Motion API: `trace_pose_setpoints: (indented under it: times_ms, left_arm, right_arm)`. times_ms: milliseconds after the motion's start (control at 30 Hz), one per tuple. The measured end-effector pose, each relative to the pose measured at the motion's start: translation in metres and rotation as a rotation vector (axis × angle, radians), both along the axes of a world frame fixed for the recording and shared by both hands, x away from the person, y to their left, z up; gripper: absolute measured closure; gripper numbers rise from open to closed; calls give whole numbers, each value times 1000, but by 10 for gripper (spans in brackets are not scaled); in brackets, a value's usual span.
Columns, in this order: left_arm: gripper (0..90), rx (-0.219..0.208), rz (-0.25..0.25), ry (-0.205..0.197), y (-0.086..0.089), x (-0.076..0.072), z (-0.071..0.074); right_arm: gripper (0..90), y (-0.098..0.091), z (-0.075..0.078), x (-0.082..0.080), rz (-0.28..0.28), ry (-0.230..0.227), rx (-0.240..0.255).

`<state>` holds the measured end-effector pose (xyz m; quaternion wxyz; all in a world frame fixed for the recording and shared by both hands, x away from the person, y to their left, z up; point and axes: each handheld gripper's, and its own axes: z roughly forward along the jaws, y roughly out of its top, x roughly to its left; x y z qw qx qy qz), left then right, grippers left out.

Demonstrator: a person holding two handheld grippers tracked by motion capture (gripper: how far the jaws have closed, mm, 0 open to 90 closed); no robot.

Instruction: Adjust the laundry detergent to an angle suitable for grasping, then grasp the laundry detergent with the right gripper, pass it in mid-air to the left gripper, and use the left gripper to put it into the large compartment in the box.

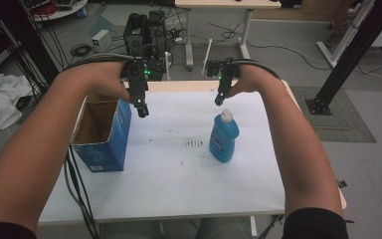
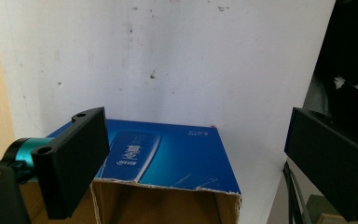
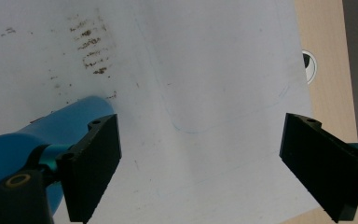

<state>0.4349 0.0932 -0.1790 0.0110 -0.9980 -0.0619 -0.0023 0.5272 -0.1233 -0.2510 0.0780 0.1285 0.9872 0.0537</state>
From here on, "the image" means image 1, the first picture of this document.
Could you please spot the black equipment rack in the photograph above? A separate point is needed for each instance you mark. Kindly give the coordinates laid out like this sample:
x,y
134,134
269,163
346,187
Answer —
x,y
30,40

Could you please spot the white desk with wooden top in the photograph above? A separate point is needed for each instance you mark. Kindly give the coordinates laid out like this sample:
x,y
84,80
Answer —
x,y
227,3

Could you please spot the person's right hand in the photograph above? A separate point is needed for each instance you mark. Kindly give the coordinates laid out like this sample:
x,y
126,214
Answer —
x,y
250,79

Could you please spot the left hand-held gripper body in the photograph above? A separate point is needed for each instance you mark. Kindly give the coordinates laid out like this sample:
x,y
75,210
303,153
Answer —
x,y
137,83

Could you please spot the blue cardboard box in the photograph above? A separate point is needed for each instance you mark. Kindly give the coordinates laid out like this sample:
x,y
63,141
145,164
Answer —
x,y
107,149

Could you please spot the blue bottle with white cap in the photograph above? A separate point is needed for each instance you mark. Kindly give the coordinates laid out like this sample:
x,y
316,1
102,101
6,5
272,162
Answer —
x,y
224,139

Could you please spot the black aluminium post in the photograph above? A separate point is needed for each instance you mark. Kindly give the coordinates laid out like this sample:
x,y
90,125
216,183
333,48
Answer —
x,y
354,49

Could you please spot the round white table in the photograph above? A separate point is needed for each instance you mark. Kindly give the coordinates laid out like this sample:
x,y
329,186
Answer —
x,y
63,13

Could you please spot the person's left black sleeve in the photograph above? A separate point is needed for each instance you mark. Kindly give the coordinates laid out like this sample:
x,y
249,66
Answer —
x,y
3,231

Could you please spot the white router antenna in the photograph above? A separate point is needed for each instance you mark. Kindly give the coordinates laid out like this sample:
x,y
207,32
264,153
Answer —
x,y
168,66
207,56

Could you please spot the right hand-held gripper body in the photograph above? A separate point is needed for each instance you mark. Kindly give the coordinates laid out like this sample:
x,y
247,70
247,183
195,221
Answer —
x,y
225,78

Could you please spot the white cloth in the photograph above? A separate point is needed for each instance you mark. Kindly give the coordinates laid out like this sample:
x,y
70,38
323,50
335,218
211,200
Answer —
x,y
0,99

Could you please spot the person's black sleeve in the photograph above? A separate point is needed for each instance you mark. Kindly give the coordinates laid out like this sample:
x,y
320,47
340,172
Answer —
x,y
315,225
3,231

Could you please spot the white paper table cover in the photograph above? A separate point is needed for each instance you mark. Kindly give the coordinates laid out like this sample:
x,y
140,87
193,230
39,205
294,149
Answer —
x,y
179,186

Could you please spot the grey floor mat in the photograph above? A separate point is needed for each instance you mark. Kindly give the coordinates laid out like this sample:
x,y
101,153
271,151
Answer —
x,y
341,126

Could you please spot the small white device box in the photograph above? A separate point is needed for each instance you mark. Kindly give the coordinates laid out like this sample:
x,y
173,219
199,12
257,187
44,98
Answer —
x,y
101,40

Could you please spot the white metal stand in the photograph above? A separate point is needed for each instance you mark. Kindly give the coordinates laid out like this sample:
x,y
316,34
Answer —
x,y
344,36

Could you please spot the person's left hand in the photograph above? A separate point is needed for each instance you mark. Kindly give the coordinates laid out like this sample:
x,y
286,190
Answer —
x,y
104,79

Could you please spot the person's right black sleeve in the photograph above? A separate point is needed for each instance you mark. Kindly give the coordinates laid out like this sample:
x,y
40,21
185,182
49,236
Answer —
x,y
315,225

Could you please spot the black computer tower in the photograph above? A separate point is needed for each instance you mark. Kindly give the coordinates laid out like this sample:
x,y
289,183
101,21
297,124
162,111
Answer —
x,y
144,33

